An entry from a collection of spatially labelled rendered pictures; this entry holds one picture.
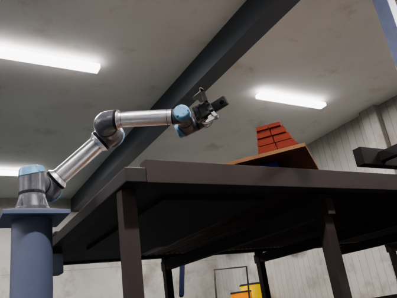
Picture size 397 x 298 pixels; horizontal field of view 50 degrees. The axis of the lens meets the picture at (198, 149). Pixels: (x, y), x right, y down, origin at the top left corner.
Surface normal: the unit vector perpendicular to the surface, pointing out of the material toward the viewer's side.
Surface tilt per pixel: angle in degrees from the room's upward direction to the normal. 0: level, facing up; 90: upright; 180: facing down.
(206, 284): 90
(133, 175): 90
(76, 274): 90
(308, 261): 90
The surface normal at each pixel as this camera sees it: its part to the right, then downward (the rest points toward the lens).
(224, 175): 0.48, -0.37
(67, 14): 0.13, 0.93
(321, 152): -0.87, -0.07
